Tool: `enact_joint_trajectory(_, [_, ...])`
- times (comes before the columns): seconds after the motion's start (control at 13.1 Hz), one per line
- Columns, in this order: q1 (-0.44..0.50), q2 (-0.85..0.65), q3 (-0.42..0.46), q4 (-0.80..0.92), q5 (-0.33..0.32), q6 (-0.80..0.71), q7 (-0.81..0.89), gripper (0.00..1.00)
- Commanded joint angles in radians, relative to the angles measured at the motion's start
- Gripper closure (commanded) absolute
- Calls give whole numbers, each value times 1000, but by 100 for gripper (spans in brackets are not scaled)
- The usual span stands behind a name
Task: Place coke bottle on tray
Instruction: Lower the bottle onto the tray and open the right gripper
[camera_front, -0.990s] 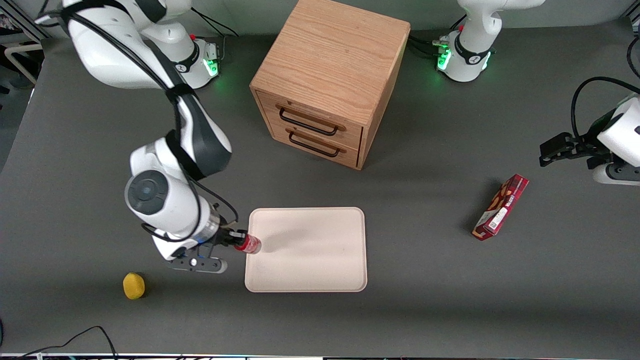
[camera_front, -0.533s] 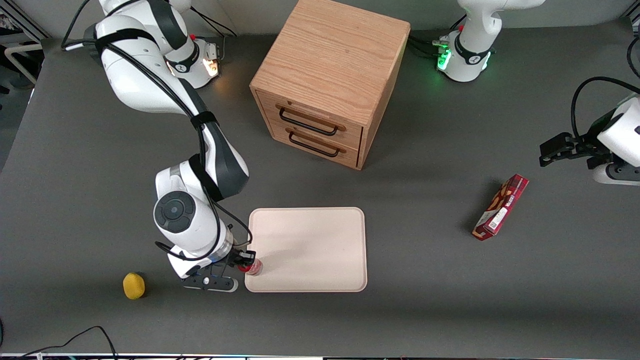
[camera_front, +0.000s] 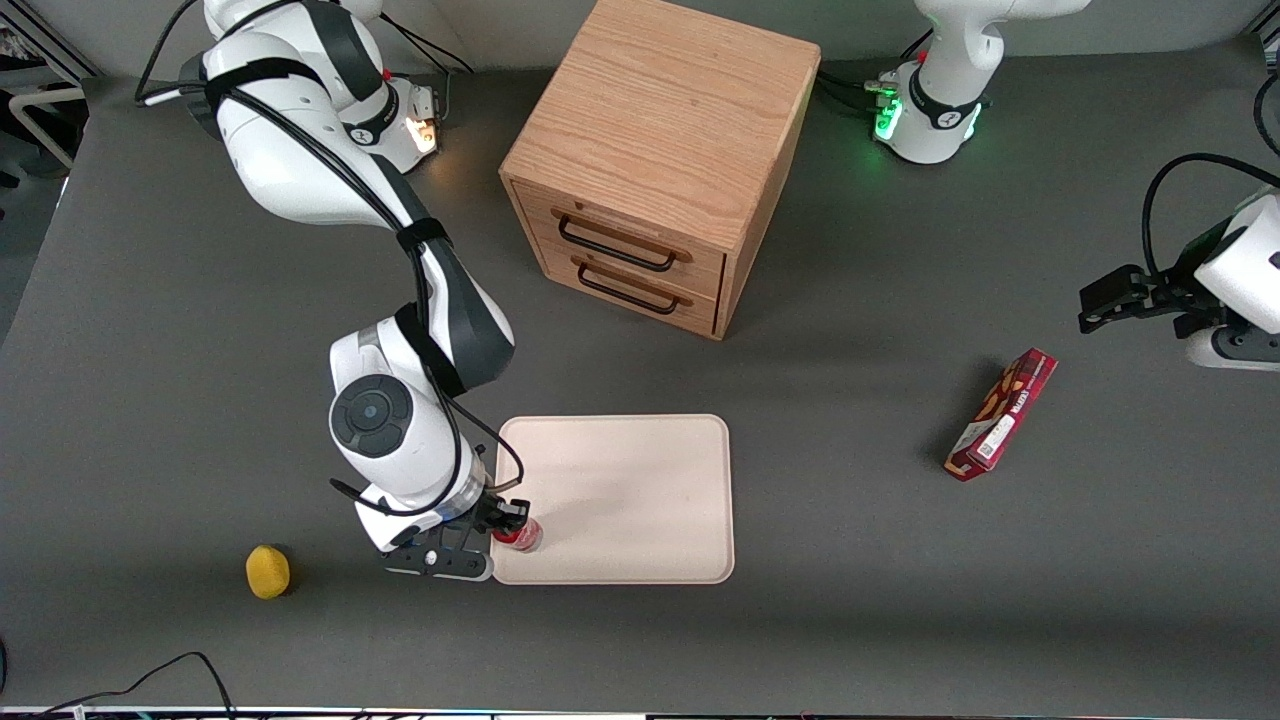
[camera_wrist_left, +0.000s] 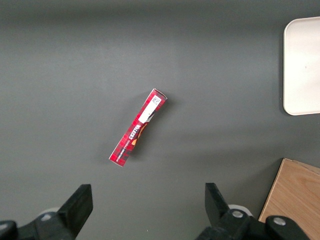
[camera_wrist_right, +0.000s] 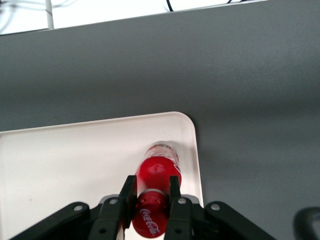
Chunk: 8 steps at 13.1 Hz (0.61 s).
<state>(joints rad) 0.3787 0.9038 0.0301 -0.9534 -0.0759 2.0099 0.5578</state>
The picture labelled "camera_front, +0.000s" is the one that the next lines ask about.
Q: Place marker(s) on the red cookie box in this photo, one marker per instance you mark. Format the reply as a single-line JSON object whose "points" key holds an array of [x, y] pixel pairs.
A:
{"points": [[1003, 415]]}

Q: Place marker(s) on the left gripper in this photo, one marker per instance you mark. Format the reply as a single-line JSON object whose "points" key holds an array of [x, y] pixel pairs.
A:
{"points": [[1178, 288]]}

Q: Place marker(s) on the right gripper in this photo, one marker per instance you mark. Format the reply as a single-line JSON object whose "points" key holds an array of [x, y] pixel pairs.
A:
{"points": [[494, 513]]}

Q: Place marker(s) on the white metal frame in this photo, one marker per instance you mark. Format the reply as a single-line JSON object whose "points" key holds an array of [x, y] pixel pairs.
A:
{"points": [[40, 100]]}

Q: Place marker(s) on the wooden drawer cabinet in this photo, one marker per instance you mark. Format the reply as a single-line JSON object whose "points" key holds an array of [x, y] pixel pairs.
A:
{"points": [[670, 110]]}

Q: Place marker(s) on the beige rectangular tray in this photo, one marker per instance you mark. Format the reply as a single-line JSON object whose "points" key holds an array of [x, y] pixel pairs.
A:
{"points": [[630, 500]]}

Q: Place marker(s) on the red coke bottle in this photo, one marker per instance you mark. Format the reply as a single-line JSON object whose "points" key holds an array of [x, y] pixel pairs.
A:
{"points": [[526, 538]]}

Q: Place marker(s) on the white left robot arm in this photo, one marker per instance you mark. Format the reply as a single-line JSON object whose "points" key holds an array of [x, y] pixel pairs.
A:
{"points": [[945, 90]]}

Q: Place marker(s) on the yellow lemon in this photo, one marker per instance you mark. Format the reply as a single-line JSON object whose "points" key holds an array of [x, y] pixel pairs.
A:
{"points": [[267, 572]]}

